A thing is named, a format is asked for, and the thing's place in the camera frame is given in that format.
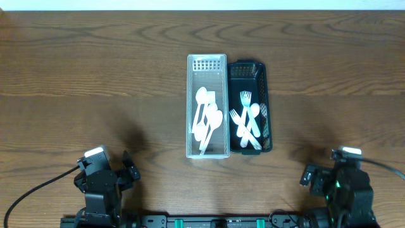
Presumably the dark green mesh basket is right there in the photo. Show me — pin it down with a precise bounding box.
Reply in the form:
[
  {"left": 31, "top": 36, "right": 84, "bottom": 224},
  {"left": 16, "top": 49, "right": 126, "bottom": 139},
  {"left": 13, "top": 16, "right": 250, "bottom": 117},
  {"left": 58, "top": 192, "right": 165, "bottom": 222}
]
[{"left": 228, "top": 60, "right": 273, "bottom": 155}]

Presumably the clear plastic mesh basket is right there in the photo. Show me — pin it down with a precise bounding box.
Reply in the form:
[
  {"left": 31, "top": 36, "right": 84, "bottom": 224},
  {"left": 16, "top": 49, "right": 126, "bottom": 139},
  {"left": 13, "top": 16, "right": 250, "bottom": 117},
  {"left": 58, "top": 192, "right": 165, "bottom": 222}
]
[{"left": 185, "top": 54, "right": 230, "bottom": 160}]

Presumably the white utensil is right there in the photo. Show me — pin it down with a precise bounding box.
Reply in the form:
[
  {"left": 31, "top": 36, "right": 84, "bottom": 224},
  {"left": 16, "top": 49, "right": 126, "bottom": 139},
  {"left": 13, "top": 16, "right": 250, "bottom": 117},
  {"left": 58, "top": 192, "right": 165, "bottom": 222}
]
[{"left": 229, "top": 109, "right": 262, "bottom": 149}]

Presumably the mint green plastic fork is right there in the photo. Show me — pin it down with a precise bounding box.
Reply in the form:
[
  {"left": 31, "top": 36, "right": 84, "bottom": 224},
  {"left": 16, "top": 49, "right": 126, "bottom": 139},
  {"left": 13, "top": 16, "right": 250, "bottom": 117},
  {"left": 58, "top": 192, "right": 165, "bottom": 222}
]
[{"left": 240, "top": 91, "right": 261, "bottom": 137}]

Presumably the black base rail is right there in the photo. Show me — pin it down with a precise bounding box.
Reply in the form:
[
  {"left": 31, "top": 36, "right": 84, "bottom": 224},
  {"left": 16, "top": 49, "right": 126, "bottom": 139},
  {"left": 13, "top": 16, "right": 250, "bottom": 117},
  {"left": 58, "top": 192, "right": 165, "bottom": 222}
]
[{"left": 59, "top": 208, "right": 379, "bottom": 228}]

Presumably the white plastic spoon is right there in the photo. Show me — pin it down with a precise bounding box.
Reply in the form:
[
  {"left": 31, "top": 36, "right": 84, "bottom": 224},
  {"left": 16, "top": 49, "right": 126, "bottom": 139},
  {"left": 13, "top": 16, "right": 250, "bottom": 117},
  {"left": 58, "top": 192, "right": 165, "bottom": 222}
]
[{"left": 240, "top": 103, "right": 261, "bottom": 149}]

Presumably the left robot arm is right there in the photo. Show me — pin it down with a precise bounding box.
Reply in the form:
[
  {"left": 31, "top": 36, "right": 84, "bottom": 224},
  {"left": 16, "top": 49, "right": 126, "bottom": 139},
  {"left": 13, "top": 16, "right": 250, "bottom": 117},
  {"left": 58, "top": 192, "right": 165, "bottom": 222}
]
[{"left": 73, "top": 146, "right": 140, "bottom": 227}]

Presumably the white label in basket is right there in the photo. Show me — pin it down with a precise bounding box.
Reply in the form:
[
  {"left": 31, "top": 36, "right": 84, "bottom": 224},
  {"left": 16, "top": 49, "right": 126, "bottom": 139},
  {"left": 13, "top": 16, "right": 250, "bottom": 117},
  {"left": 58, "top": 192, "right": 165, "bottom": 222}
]
[{"left": 206, "top": 91, "right": 216, "bottom": 105}]

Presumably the white plastic fork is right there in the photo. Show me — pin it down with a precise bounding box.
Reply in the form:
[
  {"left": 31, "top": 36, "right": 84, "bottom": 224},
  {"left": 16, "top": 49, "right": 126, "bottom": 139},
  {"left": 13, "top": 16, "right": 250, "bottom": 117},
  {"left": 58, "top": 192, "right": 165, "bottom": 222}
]
[{"left": 237, "top": 91, "right": 251, "bottom": 137}]

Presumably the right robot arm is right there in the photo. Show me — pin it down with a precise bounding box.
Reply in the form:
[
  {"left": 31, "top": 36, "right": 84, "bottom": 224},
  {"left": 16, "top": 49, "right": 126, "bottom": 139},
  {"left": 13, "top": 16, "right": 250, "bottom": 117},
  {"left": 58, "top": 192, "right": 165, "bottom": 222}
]
[{"left": 298, "top": 146, "right": 379, "bottom": 228}]

